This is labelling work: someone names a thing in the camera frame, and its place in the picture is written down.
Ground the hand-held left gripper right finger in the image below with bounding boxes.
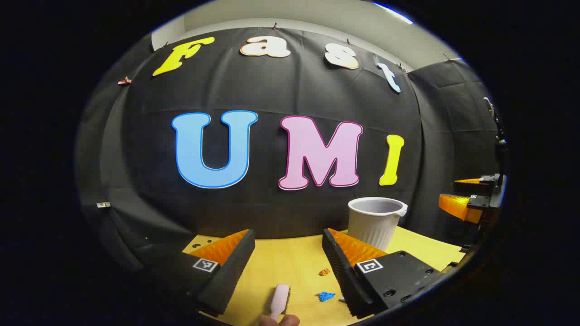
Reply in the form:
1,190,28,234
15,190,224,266
323,228,458,320

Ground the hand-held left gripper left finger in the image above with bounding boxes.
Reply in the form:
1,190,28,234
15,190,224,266
136,229,256,317

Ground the white ribbed garbage bin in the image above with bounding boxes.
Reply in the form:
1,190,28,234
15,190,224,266
348,197,408,252

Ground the small pink broom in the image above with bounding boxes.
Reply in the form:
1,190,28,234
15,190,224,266
271,284,290,322

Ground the wooden desktop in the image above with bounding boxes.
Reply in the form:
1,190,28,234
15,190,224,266
181,225,467,326

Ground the black backdrop cloth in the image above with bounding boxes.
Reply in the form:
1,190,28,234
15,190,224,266
75,27,506,272

